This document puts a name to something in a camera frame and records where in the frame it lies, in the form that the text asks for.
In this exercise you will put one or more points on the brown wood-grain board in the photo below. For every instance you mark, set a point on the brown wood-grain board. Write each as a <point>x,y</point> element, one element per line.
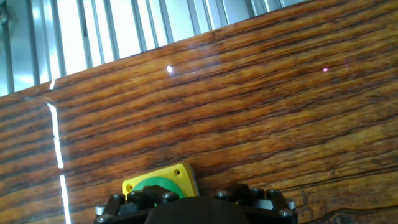
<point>236,118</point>

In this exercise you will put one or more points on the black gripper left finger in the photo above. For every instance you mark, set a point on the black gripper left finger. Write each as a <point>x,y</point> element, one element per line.
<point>140,197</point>

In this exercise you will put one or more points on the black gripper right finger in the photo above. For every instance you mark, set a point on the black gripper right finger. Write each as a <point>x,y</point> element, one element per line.
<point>242,191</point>

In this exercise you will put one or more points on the green push button yellow box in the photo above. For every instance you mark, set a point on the green push button yellow box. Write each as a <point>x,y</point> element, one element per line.
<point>174,175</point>

